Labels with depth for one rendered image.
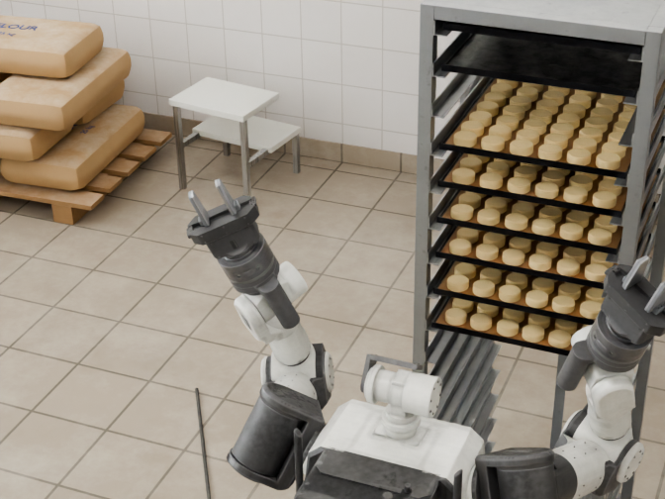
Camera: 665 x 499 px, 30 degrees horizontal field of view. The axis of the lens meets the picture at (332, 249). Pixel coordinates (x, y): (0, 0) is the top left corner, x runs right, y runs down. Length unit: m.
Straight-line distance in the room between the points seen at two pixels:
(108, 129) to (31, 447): 1.99
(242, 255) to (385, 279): 3.01
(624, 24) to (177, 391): 2.50
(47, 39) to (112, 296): 1.28
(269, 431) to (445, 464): 0.30
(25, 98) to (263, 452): 3.60
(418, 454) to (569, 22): 0.93
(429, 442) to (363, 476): 0.14
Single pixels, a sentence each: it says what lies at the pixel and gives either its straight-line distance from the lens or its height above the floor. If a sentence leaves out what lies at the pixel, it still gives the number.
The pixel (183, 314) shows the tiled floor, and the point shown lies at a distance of 4.89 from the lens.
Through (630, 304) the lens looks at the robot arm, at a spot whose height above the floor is 1.67.
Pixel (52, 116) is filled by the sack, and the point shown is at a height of 0.50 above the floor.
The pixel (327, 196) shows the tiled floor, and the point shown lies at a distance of 5.69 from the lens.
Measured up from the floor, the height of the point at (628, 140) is 1.58.
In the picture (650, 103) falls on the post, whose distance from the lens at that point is 2.50.
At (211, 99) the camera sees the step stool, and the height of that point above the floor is 0.46.
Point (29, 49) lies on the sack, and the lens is 5.64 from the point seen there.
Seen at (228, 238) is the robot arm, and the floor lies 1.64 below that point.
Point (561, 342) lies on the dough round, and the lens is 2.84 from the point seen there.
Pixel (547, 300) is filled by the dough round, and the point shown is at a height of 1.14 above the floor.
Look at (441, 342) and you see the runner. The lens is 3.01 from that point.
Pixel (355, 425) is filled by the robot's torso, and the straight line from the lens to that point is 2.05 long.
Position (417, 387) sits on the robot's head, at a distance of 1.96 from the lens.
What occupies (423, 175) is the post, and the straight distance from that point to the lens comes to 2.70.
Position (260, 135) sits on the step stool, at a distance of 5.74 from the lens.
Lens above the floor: 2.65
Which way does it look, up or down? 30 degrees down
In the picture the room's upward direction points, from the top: 1 degrees counter-clockwise
